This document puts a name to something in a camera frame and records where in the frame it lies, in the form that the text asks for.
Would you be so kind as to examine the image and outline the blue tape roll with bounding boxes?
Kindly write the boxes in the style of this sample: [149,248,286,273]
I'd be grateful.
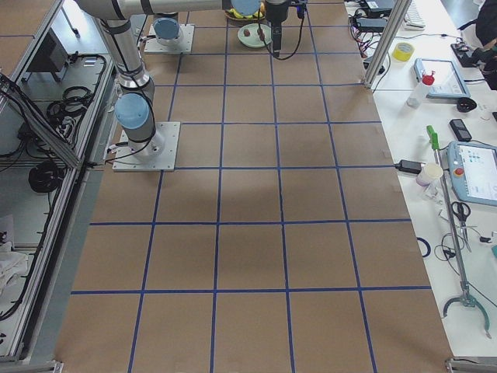
[416,237,432,258]

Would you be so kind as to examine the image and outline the black remote control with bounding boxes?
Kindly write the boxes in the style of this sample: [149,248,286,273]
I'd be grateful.
[449,119,472,142]

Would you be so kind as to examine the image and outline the far teach pendant tablet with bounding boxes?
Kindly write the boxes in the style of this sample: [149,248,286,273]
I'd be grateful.
[413,58,471,99]

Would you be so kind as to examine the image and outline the wicker fruit basket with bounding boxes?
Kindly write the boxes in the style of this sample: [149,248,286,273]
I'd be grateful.
[224,8,267,21]

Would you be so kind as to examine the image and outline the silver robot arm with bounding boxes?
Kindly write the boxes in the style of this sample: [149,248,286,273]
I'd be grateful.
[151,1,306,60]
[77,1,260,161]

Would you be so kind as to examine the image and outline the long reacher grabber tool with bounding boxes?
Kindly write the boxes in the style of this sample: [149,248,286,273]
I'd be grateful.
[426,124,492,338]

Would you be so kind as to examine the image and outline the yellow tape roll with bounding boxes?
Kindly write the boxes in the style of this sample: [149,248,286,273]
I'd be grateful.
[391,42,415,62]

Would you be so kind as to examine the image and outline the white paper cup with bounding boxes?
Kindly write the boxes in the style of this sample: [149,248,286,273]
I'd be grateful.
[415,163,443,187]

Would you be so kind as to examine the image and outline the near teach pendant tablet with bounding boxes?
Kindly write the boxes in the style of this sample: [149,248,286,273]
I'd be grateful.
[447,141,496,206]

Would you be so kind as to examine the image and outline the clear bottle red cap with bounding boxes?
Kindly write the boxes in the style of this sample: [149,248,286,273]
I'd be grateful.
[406,71,435,109]

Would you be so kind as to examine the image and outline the teach pendant tablet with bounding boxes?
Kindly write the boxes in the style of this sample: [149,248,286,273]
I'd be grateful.
[413,58,471,99]
[447,141,496,206]

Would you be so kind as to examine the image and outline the black power brick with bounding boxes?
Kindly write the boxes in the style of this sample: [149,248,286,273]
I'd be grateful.
[354,18,388,33]

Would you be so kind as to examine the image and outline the aluminium frame post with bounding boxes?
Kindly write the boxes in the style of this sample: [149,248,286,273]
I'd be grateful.
[363,0,412,89]

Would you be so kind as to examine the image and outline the black power adapter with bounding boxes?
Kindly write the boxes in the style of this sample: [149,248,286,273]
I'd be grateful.
[394,159,424,175]

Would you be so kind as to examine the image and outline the black scissors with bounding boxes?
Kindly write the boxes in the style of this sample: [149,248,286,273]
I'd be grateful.
[450,201,471,224]

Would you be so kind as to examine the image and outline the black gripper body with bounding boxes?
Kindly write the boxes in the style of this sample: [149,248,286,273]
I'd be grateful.
[264,0,290,27]

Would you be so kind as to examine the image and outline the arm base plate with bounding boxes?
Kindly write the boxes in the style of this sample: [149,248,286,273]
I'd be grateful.
[112,122,181,172]
[144,19,195,54]

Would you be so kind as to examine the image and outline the light green plate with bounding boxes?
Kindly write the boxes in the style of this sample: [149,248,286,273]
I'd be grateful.
[238,23,272,48]

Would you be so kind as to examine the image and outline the yellow banana bunch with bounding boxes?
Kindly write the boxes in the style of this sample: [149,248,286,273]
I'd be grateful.
[226,7,266,20]

